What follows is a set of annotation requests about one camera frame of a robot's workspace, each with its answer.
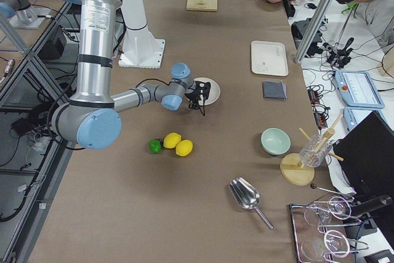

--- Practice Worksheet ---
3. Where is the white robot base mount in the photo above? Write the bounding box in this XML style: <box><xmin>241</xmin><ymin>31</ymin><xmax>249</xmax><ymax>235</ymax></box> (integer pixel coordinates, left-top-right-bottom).
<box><xmin>119</xmin><ymin>0</ymin><xmax>165</xmax><ymax>69</ymax></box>

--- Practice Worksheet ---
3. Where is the grey folded cloth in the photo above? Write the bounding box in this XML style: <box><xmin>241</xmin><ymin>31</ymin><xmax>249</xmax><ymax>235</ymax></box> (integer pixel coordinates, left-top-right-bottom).
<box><xmin>262</xmin><ymin>81</ymin><xmax>287</xmax><ymax>100</ymax></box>

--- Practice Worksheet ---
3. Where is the cream round plate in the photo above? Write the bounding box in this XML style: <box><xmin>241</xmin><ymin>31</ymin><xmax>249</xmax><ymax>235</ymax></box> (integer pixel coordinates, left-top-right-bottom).
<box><xmin>195</xmin><ymin>77</ymin><xmax>220</xmax><ymax>106</ymax></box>

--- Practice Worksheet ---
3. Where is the black monitor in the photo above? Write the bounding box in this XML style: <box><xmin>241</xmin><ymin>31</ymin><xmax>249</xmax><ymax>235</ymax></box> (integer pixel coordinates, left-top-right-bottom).
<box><xmin>334</xmin><ymin>111</ymin><xmax>393</xmax><ymax>198</ymax></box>

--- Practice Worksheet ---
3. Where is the yellow lemon far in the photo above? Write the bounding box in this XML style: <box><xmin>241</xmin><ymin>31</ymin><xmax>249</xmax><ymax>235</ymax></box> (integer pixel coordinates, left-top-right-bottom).
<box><xmin>175</xmin><ymin>139</ymin><xmax>193</xmax><ymax>157</ymax></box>

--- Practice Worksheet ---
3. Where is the cream rabbit tray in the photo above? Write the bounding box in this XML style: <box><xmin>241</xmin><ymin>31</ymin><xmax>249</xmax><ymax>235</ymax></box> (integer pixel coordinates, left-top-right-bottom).
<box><xmin>251</xmin><ymin>41</ymin><xmax>289</xmax><ymax>77</ymax></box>

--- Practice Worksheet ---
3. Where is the aluminium frame post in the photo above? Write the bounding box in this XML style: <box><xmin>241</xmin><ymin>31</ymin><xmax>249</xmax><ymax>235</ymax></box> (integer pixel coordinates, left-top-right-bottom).
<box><xmin>294</xmin><ymin>0</ymin><xmax>332</xmax><ymax>64</ymax></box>

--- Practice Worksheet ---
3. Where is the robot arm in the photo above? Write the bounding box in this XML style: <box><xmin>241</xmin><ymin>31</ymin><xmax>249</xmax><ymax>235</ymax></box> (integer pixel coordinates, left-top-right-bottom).
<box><xmin>1</xmin><ymin>0</ymin><xmax>44</xmax><ymax>30</ymax></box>
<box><xmin>52</xmin><ymin>0</ymin><xmax>211</xmax><ymax>150</ymax></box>

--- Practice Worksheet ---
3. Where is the green lime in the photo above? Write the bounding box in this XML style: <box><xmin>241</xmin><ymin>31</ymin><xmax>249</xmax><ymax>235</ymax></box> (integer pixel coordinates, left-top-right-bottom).
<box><xmin>148</xmin><ymin>139</ymin><xmax>162</xmax><ymax>154</ymax></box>

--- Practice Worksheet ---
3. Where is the steel metal scoop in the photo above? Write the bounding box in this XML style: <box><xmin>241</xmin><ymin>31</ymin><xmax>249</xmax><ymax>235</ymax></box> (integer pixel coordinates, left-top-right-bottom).
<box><xmin>228</xmin><ymin>177</ymin><xmax>274</xmax><ymax>230</ymax></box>

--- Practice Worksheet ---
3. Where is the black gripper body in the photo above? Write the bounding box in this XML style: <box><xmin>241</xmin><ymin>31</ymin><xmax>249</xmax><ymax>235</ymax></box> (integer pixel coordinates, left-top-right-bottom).
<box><xmin>185</xmin><ymin>81</ymin><xmax>207</xmax><ymax>110</ymax></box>

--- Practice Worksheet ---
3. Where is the black wire glass rack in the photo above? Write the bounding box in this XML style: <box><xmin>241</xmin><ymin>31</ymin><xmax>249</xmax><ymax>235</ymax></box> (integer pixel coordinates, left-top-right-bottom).
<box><xmin>289</xmin><ymin>195</ymin><xmax>369</xmax><ymax>262</ymax></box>

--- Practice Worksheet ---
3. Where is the mint green bowl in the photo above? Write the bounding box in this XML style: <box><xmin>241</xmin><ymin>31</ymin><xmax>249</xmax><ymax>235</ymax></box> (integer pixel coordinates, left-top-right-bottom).
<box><xmin>260</xmin><ymin>128</ymin><xmax>291</xmax><ymax>156</ymax></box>

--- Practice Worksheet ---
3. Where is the glass cup on stand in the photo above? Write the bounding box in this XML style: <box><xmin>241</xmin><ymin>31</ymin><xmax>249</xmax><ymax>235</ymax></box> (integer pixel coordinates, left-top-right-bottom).
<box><xmin>299</xmin><ymin>134</ymin><xmax>332</xmax><ymax>168</ymax></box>

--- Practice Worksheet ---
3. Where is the blue teach pendant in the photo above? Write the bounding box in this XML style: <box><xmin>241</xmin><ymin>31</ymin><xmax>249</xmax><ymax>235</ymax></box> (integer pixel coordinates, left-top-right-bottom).
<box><xmin>334</xmin><ymin>70</ymin><xmax>385</xmax><ymax>109</ymax></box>
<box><xmin>343</xmin><ymin>107</ymin><xmax>373</xmax><ymax>132</ymax></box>

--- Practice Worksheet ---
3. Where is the yellow lemon near lime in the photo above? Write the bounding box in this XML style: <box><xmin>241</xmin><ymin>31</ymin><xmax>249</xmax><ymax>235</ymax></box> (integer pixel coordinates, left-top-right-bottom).
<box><xmin>163</xmin><ymin>132</ymin><xmax>182</xmax><ymax>149</ymax></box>

